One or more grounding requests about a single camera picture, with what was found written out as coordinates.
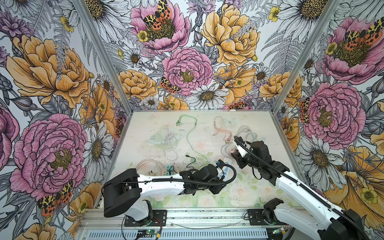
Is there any teal two-tone charger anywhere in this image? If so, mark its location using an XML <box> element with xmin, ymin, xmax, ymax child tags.
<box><xmin>165</xmin><ymin>166</ymin><xmax>176</xmax><ymax>176</ymax></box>

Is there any white blue power strip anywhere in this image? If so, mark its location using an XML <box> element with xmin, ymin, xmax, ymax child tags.
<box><xmin>219</xmin><ymin>167</ymin><xmax>233</xmax><ymax>182</ymax></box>

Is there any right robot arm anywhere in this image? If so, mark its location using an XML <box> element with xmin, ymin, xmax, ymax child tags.
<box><xmin>231</xmin><ymin>136</ymin><xmax>369</xmax><ymax>240</ymax></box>

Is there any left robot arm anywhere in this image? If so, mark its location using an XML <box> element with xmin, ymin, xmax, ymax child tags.
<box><xmin>103</xmin><ymin>160</ymin><xmax>237</xmax><ymax>222</ymax></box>

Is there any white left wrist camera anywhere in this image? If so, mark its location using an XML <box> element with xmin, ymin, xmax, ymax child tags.
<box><xmin>216</xmin><ymin>160</ymin><xmax>225</xmax><ymax>178</ymax></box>

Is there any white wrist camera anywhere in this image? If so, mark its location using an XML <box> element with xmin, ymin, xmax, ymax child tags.
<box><xmin>235</xmin><ymin>142</ymin><xmax>248</xmax><ymax>158</ymax></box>
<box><xmin>216</xmin><ymin>160</ymin><xmax>225</xmax><ymax>178</ymax></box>

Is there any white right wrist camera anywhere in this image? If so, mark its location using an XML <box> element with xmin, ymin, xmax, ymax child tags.
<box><xmin>235</xmin><ymin>142</ymin><xmax>248</xmax><ymax>158</ymax></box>

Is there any white power strip cord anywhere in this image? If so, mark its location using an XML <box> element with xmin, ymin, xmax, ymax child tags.
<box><xmin>220</xmin><ymin>124</ymin><xmax>259</xmax><ymax>157</ymax></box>

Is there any black USB cable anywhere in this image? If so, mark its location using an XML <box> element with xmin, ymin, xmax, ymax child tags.
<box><xmin>184</xmin><ymin>154</ymin><xmax>197</xmax><ymax>169</ymax></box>

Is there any pink USB cable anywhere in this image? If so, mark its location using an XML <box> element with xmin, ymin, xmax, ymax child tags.
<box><xmin>212</xmin><ymin>116</ymin><xmax>233</xmax><ymax>144</ymax></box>

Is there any lilac USB cable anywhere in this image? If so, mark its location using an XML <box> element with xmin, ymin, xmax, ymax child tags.
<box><xmin>160</xmin><ymin>131</ymin><xmax>181</xmax><ymax>164</ymax></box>

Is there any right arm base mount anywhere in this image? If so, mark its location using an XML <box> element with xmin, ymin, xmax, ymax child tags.
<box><xmin>243</xmin><ymin>209</ymin><xmax>286</xmax><ymax>226</ymax></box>

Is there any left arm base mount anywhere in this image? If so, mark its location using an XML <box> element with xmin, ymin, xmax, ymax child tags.
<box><xmin>123</xmin><ymin>210</ymin><xmax>168</xmax><ymax>227</ymax></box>

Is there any green USB cable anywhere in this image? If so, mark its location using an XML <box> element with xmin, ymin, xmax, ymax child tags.
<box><xmin>176</xmin><ymin>114</ymin><xmax>208</xmax><ymax>160</ymax></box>

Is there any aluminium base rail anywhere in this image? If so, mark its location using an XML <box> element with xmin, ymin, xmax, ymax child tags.
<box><xmin>79</xmin><ymin>208</ymin><xmax>251</xmax><ymax>231</ymax></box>

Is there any aluminium corner post right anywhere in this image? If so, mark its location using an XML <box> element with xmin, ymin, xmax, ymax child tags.
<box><xmin>271</xmin><ymin>0</ymin><xmax>343</xmax><ymax>114</ymax></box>

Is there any aluminium corner post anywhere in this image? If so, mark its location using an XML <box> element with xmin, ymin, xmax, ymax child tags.
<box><xmin>271</xmin><ymin>0</ymin><xmax>343</xmax><ymax>114</ymax></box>
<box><xmin>70</xmin><ymin>0</ymin><xmax>133</xmax><ymax>115</ymax></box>

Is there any aluminium corner post left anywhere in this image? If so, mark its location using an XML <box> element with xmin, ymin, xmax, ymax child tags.
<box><xmin>70</xmin><ymin>0</ymin><xmax>133</xmax><ymax>115</ymax></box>

